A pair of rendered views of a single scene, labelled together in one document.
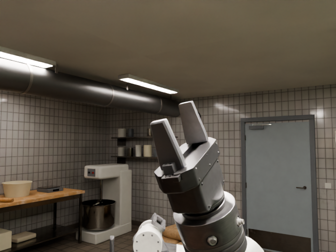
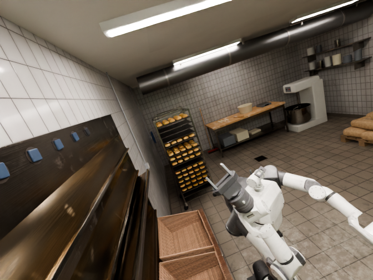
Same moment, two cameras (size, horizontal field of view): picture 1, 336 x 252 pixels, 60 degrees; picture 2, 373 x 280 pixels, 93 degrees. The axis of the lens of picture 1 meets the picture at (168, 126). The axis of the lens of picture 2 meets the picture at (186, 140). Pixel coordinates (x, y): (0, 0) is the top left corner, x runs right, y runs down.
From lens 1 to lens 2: 0.62 m
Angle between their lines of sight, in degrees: 55
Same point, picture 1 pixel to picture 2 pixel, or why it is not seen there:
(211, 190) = (231, 193)
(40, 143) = (252, 79)
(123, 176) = (314, 85)
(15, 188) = (243, 109)
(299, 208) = not seen: outside the picture
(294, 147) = not seen: outside the picture
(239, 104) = not seen: outside the picture
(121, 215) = (317, 111)
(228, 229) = (238, 204)
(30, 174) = (251, 98)
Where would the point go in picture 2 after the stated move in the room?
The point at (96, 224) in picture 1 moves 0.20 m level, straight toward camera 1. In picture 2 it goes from (297, 120) to (296, 123)
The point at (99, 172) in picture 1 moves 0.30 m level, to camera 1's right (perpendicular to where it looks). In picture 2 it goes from (293, 88) to (307, 85)
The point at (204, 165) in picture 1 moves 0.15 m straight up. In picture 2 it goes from (225, 188) to (215, 154)
